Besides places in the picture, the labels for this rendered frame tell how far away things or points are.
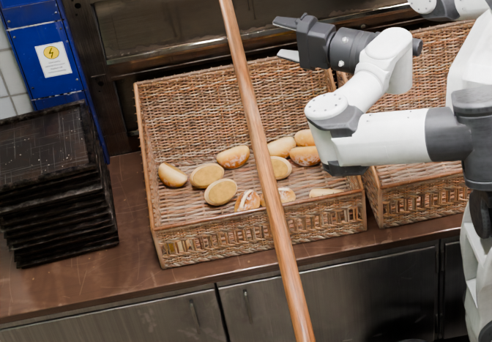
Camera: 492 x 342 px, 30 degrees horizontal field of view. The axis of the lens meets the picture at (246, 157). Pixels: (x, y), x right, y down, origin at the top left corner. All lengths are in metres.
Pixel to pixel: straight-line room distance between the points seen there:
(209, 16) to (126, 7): 0.23
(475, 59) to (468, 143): 0.18
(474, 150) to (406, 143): 0.11
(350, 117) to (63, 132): 1.08
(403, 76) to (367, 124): 0.28
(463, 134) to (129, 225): 1.30
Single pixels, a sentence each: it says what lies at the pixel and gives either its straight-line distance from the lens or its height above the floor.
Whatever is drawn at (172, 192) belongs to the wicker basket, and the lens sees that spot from 2.62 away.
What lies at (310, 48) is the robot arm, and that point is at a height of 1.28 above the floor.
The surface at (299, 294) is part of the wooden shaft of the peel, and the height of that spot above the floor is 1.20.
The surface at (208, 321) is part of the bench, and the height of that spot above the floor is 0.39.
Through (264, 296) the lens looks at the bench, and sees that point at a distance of 2.49.
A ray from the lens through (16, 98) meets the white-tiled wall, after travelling 2.68.
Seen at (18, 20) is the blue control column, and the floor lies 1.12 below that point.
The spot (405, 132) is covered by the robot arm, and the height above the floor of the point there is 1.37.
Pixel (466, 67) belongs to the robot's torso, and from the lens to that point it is 1.61.
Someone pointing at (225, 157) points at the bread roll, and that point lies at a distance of 2.61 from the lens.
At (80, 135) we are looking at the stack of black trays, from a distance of 2.44.
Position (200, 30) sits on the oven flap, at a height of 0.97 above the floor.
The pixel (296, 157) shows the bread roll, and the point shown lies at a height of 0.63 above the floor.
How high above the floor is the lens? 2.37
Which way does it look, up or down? 42 degrees down
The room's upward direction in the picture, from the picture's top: 10 degrees counter-clockwise
